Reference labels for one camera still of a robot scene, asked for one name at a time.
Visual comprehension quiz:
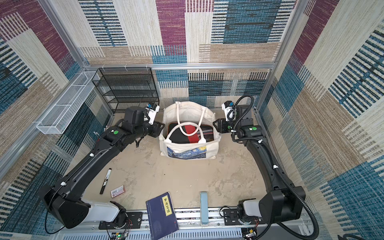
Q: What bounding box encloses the black wire mesh shelf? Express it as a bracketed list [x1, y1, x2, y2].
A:
[92, 67, 160, 114]

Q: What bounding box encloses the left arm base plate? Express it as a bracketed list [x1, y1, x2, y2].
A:
[99, 212, 143, 231]

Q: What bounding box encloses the small red white card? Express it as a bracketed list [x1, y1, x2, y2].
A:
[111, 185, 126, 198]

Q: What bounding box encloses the black marker pen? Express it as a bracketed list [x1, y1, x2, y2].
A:
[100, 168, 112, 195]

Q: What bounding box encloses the dark blue book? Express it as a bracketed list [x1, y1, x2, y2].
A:
[146, 192, 179, 240]

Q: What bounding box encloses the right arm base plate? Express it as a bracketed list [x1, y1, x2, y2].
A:
[219, 206, 265, 226]

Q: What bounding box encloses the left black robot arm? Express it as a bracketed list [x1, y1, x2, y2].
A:
[38, 103, 165, 229]

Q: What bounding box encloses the white canvas tote bag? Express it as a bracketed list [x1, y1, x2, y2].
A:
[159, 102, 222, 160]

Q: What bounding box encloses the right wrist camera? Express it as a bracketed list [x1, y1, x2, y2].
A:
[222, 101, 236, 122]

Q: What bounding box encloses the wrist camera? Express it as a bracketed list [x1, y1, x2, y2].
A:
[222, 101, 236, 122]
[146, 102, 160, 125]

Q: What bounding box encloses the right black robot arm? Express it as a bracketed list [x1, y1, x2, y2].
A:
[214, 101, 306, 224]

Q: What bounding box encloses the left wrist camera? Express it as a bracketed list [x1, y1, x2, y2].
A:
[146, 102, 160, 125]

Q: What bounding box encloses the white wire mesh basket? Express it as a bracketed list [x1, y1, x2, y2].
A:
[37, 72, 96, 135]

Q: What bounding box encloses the black red mesh case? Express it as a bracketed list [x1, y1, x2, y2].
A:
[170, 125, 214, 144]

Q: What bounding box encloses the light blue eraser block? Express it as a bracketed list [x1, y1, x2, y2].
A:
[200, 192, 209, 226]

